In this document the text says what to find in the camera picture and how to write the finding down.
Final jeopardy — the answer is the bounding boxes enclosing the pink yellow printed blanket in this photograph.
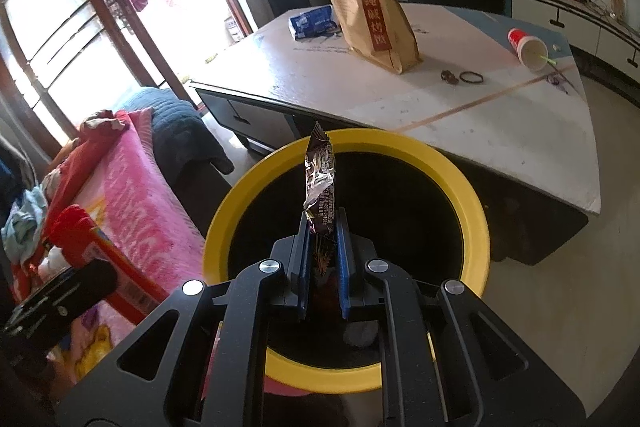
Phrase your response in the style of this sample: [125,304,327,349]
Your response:
[47,107,226,388]

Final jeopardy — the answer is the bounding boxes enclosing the dark blue sofa cover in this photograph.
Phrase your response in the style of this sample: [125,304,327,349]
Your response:
[122,87,236,175]

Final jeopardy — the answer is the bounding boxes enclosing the red paper cup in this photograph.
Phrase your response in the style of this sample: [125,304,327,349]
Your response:
[507,28,559,72]

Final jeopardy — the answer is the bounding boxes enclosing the brown paper bag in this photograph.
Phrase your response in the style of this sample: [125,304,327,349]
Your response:
[330,0,421,76]

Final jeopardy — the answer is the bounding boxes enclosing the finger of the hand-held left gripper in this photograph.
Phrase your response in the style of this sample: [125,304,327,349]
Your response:
[42,259,119,325]

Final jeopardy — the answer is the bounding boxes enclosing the marble coffee table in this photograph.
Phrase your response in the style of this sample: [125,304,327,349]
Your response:
[190,0,601,265]

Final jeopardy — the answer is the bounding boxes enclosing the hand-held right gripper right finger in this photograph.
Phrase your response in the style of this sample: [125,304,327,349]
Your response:
[337,207,586,427]

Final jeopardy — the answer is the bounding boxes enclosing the blue packet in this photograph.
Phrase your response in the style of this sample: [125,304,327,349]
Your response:
[289,5,341,40]

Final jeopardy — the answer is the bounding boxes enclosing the red quilt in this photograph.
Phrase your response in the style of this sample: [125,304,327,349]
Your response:
[10,109,132,303]

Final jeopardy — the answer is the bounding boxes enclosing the brown window frame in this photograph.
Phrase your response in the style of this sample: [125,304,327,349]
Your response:
[0,0,256,148]

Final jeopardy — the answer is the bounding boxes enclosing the white TV cabinet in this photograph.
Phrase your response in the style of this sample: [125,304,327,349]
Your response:
[404,0,640,68]

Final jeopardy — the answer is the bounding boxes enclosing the red snack packet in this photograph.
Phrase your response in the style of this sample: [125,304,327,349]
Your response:
[50,204,168,323]

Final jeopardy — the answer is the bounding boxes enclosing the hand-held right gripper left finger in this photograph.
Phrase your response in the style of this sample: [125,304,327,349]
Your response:
[55,207,316,427]

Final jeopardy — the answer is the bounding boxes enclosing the yellow-rimmed trash bin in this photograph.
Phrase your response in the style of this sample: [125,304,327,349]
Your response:
[202,128,491,402]

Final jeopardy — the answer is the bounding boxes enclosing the light blue clothes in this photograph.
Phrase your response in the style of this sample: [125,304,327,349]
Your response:
[0,187,49,266]

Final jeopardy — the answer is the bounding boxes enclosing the dark brown snack wrapper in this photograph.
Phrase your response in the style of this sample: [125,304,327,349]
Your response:
[301,121,337,288]

